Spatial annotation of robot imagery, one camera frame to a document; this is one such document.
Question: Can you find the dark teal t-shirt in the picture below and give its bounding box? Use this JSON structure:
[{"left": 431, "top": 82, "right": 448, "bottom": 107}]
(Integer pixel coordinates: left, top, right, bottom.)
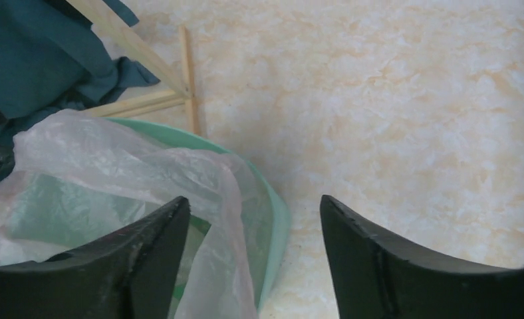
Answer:
[{"left": 0, "top": 0, "right": 159, "bottom": 146}]

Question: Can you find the pink plastic trash bag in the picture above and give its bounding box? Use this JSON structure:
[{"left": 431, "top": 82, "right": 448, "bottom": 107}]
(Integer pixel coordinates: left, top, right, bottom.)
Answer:
[{"left": 0, "top": 110, "right": 273, "bottom": 318}]

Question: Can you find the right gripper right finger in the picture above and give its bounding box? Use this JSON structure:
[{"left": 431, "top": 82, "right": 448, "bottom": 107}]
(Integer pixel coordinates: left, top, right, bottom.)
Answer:
[{"left": 320, "top": 195, "right": 524, "bottom": 319}]

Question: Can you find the wooden clothes rack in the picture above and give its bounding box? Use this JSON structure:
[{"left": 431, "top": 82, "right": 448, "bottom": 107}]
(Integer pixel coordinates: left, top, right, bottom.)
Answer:
[{"left": 66, "top": 0, "right": 201, "bottom": 136}]

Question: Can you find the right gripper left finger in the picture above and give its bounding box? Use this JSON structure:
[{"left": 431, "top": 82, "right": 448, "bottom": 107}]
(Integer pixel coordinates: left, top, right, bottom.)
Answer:
[{"left": 0, "top": 197, "right": 190, "bottom": 319}]

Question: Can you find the green plastic trash bin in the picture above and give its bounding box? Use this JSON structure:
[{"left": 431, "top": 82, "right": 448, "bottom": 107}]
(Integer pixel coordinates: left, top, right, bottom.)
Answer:
[{"left": 6, "top": 118, "right": 292, "bottom": 314}]

